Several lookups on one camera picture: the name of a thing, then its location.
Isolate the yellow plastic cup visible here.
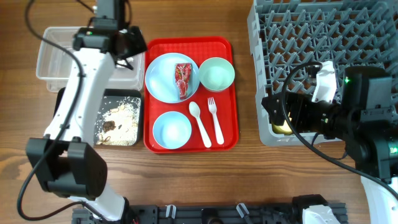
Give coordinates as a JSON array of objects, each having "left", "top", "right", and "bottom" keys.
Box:
[{"left": 272, "top": 123, "right": 293, "bottom": 135}]

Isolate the red snack wrapper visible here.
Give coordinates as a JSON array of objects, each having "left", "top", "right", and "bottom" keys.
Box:
[{"left": 175, "top": 63, "right": 192, "bottom": 100}]

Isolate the mint green bowl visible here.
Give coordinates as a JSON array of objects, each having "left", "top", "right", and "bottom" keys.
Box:
[{"left": 199, "top": 57, "right": 235, "bottom": 92}]

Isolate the white plastic spoon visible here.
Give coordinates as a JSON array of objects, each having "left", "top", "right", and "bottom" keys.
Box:
[{"left": 189, "top": 101, "right": 211, "bottom": 148}]

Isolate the small light blue bowl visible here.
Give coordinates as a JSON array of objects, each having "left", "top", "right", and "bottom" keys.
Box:
[{"left": 152, "top": 111, "right": 192, "bottom": 150}]

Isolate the white plastic fork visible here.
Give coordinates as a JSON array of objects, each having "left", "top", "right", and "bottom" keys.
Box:
[{"left": 208, "top": 97, "right": 224, "bottom": 145}]

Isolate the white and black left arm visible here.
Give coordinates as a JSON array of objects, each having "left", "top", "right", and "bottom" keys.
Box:
[{"left": 25, "top": 1, "right": 147, "bottom": 223}]

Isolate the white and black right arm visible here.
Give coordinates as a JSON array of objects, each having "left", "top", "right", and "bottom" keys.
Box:
[{"left": 261, "top": 66, "right": 397, "bottom": 223}]

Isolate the clear plastic waste bin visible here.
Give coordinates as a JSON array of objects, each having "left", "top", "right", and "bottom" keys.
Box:
[{"left": 36, "top": 27, "right": 145, "bottom": 92}]

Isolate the black food waste tray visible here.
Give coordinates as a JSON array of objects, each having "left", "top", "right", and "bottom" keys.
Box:
[{"left": 57, "top": 89, "right": 144, "bottom": 147}]

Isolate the grey dishwasher rack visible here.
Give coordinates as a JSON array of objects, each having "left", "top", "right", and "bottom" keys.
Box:
[{"left": 247, "top": 0, "right": 397, "bottom": 146}]

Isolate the light blue plate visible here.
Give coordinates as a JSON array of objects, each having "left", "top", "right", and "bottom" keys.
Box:
[{"left": 145, "top": 53, "right": 200, "bottom": 103}]

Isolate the food scraps and rice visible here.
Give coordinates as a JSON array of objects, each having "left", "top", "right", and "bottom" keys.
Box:
[{"left": 94, "top": 96, "right": 141, "bottom": 146}]

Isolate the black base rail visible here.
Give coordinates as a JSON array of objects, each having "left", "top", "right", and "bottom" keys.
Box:
[{"left": 71, "top": 193, "right": 349, "bottom": 224}]

